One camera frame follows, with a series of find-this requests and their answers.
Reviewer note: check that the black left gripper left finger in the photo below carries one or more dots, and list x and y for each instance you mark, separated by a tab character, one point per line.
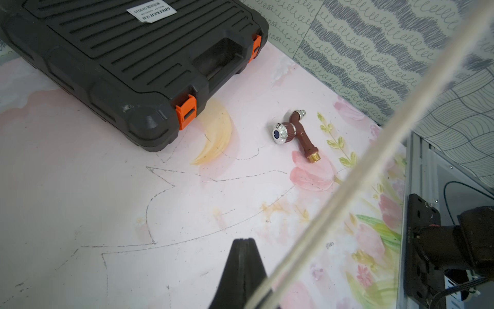
229	293

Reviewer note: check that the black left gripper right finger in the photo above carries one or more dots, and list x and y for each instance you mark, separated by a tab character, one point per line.
254	272

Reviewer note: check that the white bag drawstring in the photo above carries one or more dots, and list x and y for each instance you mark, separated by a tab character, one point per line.
273	288

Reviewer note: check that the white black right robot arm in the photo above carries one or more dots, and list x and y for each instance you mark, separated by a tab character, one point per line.
466	246

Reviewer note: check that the brown metal faucet valve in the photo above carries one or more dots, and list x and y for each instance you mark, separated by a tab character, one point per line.
284	132

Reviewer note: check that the black plastic tool case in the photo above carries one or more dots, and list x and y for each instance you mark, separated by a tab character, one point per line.
146	67

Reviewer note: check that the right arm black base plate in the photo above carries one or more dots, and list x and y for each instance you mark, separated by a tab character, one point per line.
422	279

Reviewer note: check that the aluminium mounting rail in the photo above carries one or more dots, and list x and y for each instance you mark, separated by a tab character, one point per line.
451	190

